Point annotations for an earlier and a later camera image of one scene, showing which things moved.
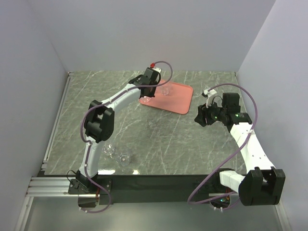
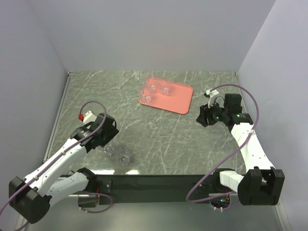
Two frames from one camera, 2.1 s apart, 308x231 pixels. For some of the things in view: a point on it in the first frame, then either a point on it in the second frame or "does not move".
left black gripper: (152, 94) to (112, 132)
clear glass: (145, 99) does not move
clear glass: (165, 90) does not move
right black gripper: (203, 112) does not move
